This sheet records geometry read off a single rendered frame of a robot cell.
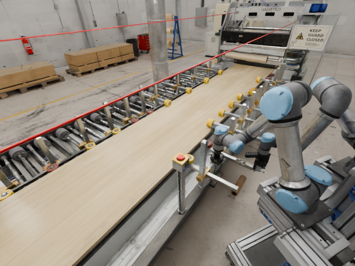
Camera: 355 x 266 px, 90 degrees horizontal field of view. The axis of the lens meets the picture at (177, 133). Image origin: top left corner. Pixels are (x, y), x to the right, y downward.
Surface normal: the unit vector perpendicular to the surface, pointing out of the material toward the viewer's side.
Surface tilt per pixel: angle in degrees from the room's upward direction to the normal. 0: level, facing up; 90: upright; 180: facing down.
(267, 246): 0
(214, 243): 0
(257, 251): 0
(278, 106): 83
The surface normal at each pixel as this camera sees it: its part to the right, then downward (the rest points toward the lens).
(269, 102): -0.87, 0.21
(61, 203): -0.03, -0.81
